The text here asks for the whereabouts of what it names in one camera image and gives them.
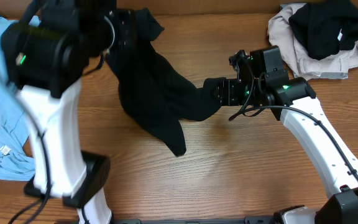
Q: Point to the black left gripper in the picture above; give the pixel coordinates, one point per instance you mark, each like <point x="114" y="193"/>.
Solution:
<point x="123" y="28"/>

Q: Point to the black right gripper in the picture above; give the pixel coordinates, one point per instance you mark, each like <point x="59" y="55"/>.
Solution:
<point x="221" y="91"/>

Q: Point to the black shirt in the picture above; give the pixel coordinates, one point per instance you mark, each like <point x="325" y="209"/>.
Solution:
<point x="153" y="93"/>

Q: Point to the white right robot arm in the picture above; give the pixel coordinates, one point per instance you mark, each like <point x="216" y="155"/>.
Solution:
<point x="262" y="83"/>

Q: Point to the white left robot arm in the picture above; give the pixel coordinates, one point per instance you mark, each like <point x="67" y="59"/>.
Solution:
<point x="47" y="53"/>

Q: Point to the beige garment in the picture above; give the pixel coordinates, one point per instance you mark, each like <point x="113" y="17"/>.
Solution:
<point x="296" y="56"/>

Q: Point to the black folded garment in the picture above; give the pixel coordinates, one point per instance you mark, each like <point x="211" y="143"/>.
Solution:
<point x="326" y="28"/>

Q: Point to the light blue t-shirt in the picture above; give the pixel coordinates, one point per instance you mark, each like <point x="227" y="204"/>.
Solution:
<point x="15" y="165"/>

